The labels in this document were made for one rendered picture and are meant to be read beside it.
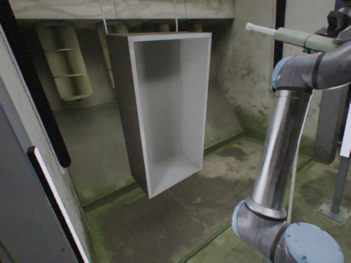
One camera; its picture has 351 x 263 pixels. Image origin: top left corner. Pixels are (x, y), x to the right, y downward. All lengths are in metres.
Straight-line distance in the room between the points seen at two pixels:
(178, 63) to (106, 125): 1.33
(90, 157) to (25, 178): 1.69
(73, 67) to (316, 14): 2.63
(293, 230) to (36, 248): 0.89
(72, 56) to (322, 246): 2.26
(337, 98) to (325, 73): 2.02
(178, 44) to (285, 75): 1.09
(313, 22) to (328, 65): 2.07
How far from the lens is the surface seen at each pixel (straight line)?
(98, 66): 2.66
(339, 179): 2.11
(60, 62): 2.25
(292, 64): 0.77
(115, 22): 2.37
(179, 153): 2.08
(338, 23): 1.15
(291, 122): 0.74
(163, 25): 2.62
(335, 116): 2.79
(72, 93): 2.25
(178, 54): 1.68
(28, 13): 2.23
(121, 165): 2.45
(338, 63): 0.73
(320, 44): 1.04
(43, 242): 0.92
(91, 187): 2.40
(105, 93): 2.66
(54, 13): 2.24
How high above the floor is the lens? 1.48
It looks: 21 degrees down
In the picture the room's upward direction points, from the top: 8 degrees counter-clockwise
